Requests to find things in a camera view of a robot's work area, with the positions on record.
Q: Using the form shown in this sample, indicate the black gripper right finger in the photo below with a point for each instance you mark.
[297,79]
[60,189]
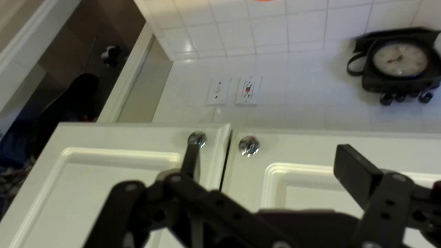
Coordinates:
[391,207]

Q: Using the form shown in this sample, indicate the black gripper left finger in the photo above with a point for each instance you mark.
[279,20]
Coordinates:
[184,207]

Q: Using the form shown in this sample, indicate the white cabinet door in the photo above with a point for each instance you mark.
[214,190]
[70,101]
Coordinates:
[92,183]
[298,183]

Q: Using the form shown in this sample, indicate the silver cabinet door knob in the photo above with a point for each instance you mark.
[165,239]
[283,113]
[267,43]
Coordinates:
[198,139]
[249,146]

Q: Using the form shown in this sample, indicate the white upper cabinet body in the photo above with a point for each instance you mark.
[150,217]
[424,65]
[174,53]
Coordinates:
[132,73]

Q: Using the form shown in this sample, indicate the dark object inside cabinet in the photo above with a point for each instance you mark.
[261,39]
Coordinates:
[74,101]

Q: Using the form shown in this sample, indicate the white wall outlet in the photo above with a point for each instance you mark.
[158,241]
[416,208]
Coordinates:
[249,90]
[218,91]

